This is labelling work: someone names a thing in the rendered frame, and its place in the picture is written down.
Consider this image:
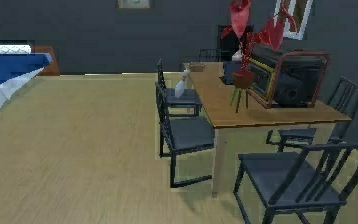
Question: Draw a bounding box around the wooden dining table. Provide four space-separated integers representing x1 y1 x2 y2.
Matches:
182 61 353 198

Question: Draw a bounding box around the white bottle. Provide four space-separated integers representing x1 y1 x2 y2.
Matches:
174 69 191 99

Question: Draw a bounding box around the red leaved houseplant in pot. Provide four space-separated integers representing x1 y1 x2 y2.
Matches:
220 0 299 114

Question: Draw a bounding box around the framed picture with white frame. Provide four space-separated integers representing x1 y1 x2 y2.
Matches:
274 0 315 41

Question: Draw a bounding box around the dark grey dining chair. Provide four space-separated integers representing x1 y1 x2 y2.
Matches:
198 48 223 64
266 76 358 153
156 58 203 118
232 142 358 224
154 81 217 189

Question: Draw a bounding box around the brown bowl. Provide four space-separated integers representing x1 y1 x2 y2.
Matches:
188 61 207 73

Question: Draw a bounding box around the bed with blue cover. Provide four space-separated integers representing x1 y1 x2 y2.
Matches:
0 45 61 116

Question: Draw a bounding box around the black box with red frame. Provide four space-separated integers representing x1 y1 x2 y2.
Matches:
246 44 332 110

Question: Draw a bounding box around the white pillow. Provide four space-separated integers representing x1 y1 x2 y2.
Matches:
0 44 33 55

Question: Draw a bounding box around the framed picture with brown frame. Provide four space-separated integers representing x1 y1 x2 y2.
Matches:
116 0 155 10

